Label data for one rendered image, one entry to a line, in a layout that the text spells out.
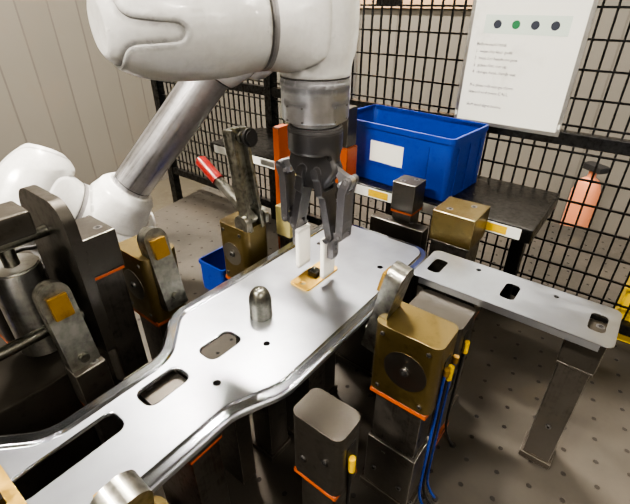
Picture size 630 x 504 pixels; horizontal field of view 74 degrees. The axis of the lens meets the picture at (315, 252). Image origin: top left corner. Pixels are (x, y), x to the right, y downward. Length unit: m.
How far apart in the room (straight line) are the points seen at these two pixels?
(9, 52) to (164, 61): 2.84
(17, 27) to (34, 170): 2.19
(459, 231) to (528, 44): 0.42
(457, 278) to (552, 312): 0.14
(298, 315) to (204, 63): 0.35
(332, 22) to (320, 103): 0.09
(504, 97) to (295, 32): 0.63
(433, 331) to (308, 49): 0.36
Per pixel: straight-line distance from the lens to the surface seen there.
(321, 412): 0.51
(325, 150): 0.56
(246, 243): 0.74
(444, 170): 0.89
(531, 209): 0.95
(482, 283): 0.73
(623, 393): 1.10
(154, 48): 0.46
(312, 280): 0.68
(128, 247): 0.69
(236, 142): 0.71
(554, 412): 0.81
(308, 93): 0.54
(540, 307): 0.71
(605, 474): 0.94
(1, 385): 0.69
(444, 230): 0.81
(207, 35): 0.46
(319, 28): 0.51
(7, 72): 3.27
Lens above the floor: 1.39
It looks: 31 degrees down
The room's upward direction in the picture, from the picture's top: straight up
